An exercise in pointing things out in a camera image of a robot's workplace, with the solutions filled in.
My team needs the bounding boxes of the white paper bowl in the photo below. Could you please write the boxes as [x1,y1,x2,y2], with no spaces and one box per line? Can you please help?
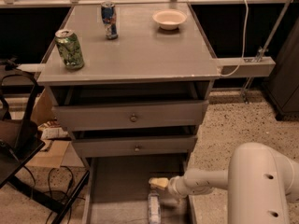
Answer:
[152,9,187,31]

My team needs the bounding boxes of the grey top drawer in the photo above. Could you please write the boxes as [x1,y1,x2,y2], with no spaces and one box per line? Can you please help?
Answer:
[52,100,208,131]

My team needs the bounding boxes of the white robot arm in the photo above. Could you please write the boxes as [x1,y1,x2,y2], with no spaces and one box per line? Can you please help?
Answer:
[149,143,299,224]

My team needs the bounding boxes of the black floor cable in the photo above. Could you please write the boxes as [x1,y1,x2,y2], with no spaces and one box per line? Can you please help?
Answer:
[21,165,87,224]

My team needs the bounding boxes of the white cable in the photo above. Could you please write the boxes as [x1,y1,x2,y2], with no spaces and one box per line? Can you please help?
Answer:
[220,0,249,78]

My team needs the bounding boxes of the blue soda can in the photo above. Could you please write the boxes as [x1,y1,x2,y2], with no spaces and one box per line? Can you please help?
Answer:
[101,1,118,40]

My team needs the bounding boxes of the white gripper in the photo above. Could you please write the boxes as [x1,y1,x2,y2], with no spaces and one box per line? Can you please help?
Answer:
[149,168,228,199]

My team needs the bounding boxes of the blue label plastic bottle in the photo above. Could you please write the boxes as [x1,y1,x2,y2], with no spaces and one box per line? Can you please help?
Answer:
[148,190,161,224]

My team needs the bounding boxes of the metal diagonal rod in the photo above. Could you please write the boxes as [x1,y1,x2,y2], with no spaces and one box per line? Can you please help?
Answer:
[239,0,299,103]

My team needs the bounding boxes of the dark cabinet at right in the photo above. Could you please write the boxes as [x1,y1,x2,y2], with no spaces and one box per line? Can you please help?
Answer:
[264,19,299,120]

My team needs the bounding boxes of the grey middle drawer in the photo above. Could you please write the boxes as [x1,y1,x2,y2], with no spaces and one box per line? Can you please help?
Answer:
[72,135,197,158]

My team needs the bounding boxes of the cardboard piece on floor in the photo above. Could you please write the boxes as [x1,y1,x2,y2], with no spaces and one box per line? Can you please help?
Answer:
[27,140,69,168]

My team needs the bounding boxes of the black chair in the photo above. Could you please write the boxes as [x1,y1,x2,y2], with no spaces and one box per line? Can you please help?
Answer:
[0,69,90,224]

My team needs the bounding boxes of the grey open bottom drawer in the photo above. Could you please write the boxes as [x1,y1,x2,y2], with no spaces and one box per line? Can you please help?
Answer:
[82,154,186,224]

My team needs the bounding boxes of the grey metal rail beam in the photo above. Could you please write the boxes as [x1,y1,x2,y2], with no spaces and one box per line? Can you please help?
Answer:
[218,57,276,78]

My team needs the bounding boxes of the green soda can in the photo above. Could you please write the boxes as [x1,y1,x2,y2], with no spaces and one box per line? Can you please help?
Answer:
[54,29,85,69]

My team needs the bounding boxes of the grey drawer cabinet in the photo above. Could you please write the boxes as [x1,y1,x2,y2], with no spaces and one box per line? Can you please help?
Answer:
[36,2,222,161]

